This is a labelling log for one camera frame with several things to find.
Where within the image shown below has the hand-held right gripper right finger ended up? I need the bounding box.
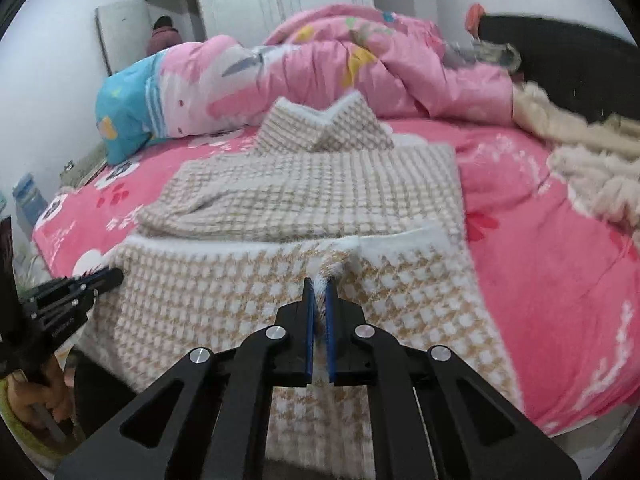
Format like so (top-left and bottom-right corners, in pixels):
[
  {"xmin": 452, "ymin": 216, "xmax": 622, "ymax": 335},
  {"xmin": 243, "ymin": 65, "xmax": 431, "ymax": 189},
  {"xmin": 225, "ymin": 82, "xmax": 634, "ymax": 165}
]
[{"xmin": 325, "ymin": 277, "xmax": 584, "ymax": 480}]

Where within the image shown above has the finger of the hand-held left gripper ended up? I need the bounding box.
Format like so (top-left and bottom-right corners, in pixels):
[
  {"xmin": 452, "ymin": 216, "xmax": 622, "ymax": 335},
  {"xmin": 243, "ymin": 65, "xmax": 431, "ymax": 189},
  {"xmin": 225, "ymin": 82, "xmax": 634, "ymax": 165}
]
[
  {"xmin": 19, "ymin": 267, "xmax": 125, "ymax": 314},
  {"xmin": 34, "ymin": 295, "xmax": 101, "ymax": 341}
]

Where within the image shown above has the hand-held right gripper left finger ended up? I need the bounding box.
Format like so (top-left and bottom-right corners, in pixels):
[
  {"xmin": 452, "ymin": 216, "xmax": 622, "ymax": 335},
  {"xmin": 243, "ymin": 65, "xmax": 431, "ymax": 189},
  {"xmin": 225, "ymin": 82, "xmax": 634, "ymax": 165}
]
[{"xmin": 53, "ymin": 276, "xmax": 316, "ymax": 480}]

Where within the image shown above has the beige houndstooth knit coat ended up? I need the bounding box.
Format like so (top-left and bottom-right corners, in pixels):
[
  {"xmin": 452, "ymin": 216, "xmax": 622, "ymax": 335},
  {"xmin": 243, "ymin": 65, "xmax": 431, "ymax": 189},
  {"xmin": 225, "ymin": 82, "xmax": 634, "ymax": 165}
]
[{"xmin": 80, "ymin": 90, "xmax": 524, "ymax": 480}]

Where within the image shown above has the person's left hand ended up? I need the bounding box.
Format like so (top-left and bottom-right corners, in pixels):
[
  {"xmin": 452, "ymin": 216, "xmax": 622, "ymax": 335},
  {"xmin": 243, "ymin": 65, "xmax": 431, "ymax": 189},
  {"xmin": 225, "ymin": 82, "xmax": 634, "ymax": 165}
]
[{"xmin": 10, "ymin": 352, "xmax": 74, "ymax": 426}]

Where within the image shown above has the green shaggy mat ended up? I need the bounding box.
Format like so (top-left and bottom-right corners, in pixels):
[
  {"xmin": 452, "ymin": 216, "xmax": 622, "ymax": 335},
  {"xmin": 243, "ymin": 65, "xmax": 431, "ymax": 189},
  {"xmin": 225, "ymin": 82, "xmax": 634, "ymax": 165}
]
[{"xmin": 0, "ymin": 377, "xmax": 56, "ymax": 461}]

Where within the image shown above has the blue bag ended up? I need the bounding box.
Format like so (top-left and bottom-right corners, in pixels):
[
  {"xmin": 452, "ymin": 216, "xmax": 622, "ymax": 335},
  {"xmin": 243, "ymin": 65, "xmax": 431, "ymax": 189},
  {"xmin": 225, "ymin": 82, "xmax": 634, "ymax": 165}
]
[{"xmin": 12, "ymin": 173, "xmax": 50, "ymax": 221}]

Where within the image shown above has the grey speckled side table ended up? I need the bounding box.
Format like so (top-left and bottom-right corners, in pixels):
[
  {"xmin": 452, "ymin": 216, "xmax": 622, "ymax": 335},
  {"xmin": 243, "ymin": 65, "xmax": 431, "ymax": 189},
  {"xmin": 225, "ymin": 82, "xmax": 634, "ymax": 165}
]
[{"xmin": 58, "ymin": 142, "xmax": 110, "ymax": 189}]

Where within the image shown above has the blue pink bunny pillow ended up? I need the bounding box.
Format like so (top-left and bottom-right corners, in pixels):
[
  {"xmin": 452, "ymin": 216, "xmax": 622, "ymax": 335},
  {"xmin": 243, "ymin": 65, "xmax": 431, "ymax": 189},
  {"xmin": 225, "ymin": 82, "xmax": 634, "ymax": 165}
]
[{"xmin": 94, "ymin": 35, "xmax": 281, "ymax": 166}]

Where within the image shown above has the pink floral bed sheet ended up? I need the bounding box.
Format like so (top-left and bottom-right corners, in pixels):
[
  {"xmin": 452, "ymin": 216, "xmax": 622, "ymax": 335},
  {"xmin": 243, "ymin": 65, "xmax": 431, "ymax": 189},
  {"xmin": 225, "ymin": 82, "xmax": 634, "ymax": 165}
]
[{"xmin": 30, "ymin": 117, "xmax": 640, "ymax": 437}]

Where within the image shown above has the pink printed quilt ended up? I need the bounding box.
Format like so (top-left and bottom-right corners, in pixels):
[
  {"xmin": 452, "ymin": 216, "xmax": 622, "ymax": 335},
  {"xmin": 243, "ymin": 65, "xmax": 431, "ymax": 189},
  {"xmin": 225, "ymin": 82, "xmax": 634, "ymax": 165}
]
[{"xmin": 262, "ymin": 3, "xmax": 516, "ymax": 129}]

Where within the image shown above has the cream fluffy garment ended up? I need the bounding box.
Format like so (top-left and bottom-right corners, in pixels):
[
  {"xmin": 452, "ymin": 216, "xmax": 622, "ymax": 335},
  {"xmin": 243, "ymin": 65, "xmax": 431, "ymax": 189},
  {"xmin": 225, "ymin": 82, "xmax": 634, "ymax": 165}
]
[{"xmin": 547, "ymin": 144, "xmax": 640, "ymax": 242}]

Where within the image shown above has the cream fluffy garments pile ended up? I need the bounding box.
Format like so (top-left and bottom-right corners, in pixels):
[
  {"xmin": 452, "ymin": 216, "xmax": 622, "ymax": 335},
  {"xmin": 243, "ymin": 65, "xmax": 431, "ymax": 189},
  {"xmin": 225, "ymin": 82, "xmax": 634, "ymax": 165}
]
[{"xmin": 512, "ymin": 82, "xmax": 640, "ymax": 157}]

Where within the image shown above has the camouflage garment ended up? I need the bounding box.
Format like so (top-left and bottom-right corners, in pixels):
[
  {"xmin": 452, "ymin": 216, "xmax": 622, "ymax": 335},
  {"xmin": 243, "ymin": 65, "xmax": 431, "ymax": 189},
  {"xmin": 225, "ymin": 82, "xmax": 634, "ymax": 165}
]
[{"xmin": 444, "ymin": 39, "xmax": 524, "ymax": 74}]

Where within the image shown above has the orange cloth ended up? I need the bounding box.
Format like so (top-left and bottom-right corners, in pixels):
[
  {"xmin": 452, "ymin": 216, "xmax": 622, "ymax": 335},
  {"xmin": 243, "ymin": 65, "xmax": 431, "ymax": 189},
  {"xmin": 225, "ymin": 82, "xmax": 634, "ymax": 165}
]
[{"xmin": 464, "ymin": 3, "xmax": 487, "ymax": 36}]

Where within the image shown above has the black bed headboard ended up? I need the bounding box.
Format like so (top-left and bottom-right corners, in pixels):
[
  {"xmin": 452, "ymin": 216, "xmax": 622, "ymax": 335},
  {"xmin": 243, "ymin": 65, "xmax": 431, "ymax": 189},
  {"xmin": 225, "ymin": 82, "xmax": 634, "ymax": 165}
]
[{"xmin": 477, "ymin": 12, "xmax": 640, "ymax": 126}]

